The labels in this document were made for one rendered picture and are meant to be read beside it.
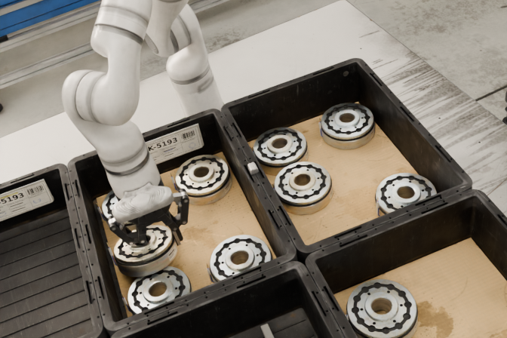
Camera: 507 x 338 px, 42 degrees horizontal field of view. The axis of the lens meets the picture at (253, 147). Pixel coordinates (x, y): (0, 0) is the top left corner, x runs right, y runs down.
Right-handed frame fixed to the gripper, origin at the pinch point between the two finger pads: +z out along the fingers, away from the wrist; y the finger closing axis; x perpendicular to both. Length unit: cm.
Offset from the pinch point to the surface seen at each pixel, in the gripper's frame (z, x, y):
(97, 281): -5.9, 8.6, 10.6
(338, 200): 5.0, 1.8, -31.3
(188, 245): 4.3, -0.7, -3.8
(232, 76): 16, -61, -29
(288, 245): -5.0, 15.2, -18.0
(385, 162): 5.2, -2.7, -43.0
